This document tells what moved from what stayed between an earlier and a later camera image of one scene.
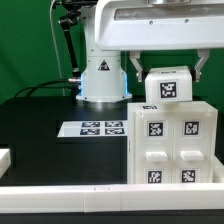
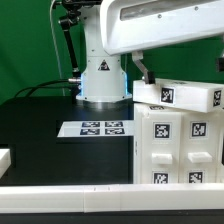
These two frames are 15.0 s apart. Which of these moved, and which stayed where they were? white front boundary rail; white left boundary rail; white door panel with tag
Moved: white door panel with tag
Stayed: white left boundary rail; white front boundary rail
